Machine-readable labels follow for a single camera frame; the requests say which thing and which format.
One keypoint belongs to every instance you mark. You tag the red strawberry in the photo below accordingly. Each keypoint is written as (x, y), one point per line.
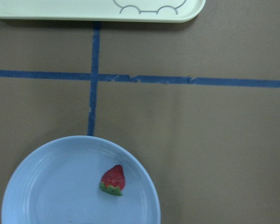
(113, 181)

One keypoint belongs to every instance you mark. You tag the light blue plate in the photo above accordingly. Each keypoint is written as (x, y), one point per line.
(58, 183)

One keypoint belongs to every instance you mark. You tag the white bear tray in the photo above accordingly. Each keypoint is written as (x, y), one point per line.
(164, 11)

